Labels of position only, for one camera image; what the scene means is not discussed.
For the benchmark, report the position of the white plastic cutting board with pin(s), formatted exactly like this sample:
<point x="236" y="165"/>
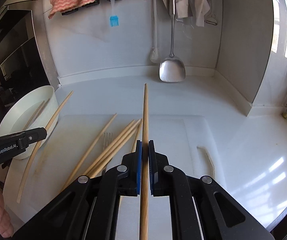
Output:
<point x="186" y="140"/>

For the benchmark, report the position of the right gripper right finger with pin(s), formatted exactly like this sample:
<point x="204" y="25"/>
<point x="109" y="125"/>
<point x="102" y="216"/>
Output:
<point x="165" y="179"/>

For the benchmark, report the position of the blue silicone brush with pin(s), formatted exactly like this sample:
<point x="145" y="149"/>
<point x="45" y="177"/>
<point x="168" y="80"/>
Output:
<point x="114" y="20"/>

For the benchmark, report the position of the steel wok spatula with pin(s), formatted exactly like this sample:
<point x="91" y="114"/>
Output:
<point x="172" y="69"/>

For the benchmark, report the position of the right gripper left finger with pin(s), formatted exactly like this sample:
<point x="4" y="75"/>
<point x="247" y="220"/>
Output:
<point x="126" y="177"/>

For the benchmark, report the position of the white hanging rag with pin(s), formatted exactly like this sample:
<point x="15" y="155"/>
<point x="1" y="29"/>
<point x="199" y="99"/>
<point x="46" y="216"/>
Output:
<point x="199" y="9"/>

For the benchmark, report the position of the white round basin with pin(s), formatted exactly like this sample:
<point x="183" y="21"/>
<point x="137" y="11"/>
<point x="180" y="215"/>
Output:
<point x="34" y="110"/>

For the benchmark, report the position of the metal vegetable peeler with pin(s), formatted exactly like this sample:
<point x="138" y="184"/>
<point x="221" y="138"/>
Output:
<point x="211" y="17"/>

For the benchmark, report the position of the black metal fork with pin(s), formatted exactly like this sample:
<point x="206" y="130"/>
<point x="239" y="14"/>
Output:
<point x="107" y="139"/>

